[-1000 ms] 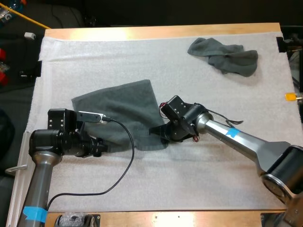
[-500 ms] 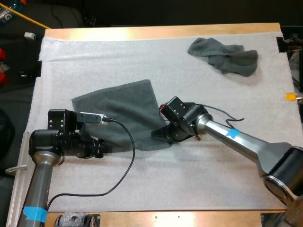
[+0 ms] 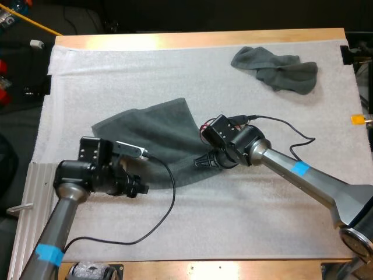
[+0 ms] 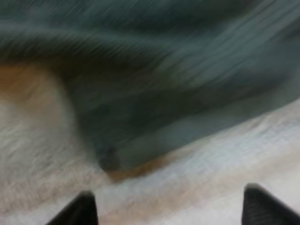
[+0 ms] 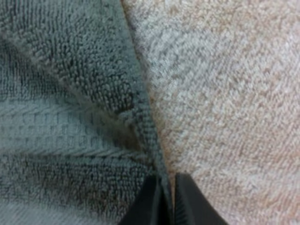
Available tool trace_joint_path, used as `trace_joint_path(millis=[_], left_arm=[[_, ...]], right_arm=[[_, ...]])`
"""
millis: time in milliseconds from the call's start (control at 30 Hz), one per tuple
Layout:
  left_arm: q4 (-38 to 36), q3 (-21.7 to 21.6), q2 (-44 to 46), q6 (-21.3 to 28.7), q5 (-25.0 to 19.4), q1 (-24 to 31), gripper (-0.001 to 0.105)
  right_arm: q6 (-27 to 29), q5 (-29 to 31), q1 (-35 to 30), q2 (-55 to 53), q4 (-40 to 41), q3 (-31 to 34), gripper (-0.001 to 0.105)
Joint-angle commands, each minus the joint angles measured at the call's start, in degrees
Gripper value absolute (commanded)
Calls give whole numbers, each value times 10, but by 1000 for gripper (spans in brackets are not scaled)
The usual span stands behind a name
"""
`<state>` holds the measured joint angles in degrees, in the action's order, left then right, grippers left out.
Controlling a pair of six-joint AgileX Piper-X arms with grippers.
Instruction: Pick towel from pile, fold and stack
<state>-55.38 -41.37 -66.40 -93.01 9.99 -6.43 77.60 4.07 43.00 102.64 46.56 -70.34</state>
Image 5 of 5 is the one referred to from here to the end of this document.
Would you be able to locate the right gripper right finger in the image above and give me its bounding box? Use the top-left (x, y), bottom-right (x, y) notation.
top-left (173, 172), bottom-right (229, 225)

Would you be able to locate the dark grey-green towel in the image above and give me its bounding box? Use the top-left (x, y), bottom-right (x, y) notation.
top-left (0, 0), bottom-right (175, 225)

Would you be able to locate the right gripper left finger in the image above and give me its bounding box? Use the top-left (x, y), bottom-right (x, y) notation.
top-left (119, 174), bottom-right (170, 225)

